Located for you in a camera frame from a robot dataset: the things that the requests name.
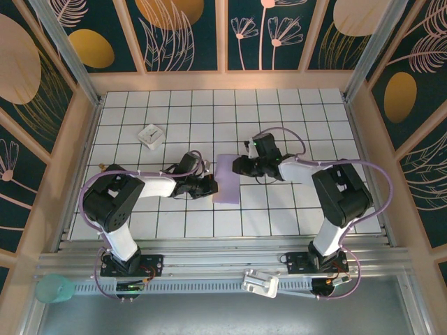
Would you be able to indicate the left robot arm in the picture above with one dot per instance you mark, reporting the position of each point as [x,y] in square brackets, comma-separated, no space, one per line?
[115,202]

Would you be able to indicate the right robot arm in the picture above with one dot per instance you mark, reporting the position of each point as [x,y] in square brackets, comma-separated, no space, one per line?
[342,195]

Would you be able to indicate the white square alarm clock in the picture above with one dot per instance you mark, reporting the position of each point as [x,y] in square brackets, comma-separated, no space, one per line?
[151,136]

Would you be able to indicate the grey metal sheet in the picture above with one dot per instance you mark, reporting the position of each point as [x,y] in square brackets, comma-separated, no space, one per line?
[223,317]

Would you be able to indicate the black controller board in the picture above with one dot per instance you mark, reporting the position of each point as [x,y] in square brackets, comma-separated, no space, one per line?
[129,287]
[328,284]

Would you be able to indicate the teal plastic cup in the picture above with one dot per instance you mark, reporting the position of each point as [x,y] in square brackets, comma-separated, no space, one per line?
[52,288]

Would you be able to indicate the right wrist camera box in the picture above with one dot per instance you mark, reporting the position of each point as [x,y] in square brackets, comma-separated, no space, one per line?
[250,148]

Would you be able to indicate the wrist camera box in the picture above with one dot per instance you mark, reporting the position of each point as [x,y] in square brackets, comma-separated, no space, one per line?
[250,148]
[206,164]

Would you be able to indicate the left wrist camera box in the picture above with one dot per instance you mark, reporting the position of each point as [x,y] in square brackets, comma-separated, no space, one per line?
[206,164]

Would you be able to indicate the aluminium front rail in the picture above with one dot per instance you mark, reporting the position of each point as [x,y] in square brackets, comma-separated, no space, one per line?
[216,260]

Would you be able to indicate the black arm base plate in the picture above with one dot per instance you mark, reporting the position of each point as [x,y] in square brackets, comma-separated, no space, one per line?
[297,263]
[155,263]

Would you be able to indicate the aluminium side rail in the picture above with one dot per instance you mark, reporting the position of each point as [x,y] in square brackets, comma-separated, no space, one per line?
[366,167]
[82,157]

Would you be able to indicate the white plastic bracket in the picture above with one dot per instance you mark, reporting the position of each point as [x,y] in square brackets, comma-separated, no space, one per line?
[260,282]

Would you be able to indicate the wall panel with pink flowers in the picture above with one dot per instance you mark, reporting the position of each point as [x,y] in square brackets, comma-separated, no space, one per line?
[272,35]

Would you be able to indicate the wall panel fern gold oval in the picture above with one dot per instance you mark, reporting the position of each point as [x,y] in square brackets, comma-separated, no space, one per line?
[401,97]

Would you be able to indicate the wall panel leaves orange circle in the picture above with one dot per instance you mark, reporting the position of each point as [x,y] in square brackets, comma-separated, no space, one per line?
[167,35]

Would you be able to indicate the aluminium frame post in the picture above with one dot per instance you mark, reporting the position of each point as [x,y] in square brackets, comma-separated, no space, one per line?
[66,52]
[373,49]

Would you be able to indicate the wall panel pink leaf outlines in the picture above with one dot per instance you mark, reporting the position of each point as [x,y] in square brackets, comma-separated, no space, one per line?
[429,181]

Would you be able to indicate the wall panel beige circle grass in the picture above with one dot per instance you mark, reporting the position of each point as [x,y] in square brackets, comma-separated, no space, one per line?
[349,21]

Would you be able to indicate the wall panel with gold oval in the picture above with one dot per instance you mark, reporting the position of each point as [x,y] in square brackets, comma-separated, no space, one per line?
[91,47]

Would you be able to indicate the wall panel single pink flower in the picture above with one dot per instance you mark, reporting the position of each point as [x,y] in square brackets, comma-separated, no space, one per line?
[14,195]

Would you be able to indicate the wall panel large beige disc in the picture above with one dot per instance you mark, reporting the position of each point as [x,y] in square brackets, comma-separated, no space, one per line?
[17,59]

